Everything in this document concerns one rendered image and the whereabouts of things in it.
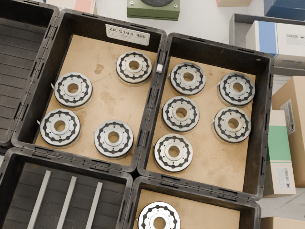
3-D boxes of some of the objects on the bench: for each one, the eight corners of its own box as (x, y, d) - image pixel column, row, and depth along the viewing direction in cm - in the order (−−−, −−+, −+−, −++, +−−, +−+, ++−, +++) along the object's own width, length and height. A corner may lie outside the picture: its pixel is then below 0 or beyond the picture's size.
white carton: (246, 65, 112) (256, 51, 104) (245, 35, 116) (254, 20, 108) (302, 70, 113) (316, 57, 105) (299, 41, 117) (312, 26, 109)
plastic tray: (228, 69, 112) (233, 62, 107) (229, 21, 119) (233, 12, 114) (305, 77, 113) (312, 71, 108) (301, 29, 120) (307, 21, 115)
